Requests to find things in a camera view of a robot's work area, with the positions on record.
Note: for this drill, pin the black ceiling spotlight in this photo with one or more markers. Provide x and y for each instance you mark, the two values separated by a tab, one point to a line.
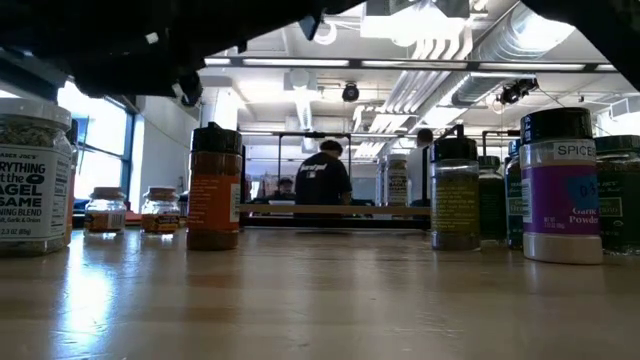
515	91
350	93

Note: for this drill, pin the red notebook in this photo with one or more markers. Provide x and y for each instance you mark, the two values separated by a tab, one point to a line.
133	217

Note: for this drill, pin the large silver ventilation duct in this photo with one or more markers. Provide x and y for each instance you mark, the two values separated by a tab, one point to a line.
505	40

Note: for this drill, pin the large window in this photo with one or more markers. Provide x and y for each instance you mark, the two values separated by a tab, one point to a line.
105	130

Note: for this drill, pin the person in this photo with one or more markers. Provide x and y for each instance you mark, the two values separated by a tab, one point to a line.
285	187
417	175
322	180

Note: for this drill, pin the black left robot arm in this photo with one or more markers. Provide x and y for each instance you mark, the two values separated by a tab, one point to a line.
150	25

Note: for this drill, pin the olive spice bottle black lid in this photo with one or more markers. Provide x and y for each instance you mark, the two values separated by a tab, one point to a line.
455	200

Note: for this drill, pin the wooden shelf black metal frame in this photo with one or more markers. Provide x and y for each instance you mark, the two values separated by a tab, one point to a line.
350	210

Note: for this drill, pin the small silver ventilation duct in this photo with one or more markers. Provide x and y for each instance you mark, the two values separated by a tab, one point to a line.
475	87

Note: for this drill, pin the small glass jar cork lid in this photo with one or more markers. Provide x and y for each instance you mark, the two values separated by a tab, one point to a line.
105	215
160	215

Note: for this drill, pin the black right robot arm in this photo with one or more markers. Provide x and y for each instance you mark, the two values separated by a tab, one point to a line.
615	25

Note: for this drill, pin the white ceiling pipes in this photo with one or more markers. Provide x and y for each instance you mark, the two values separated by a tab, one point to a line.
425	50

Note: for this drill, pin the garlic powder bottle purple label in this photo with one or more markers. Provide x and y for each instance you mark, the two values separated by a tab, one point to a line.
560	200

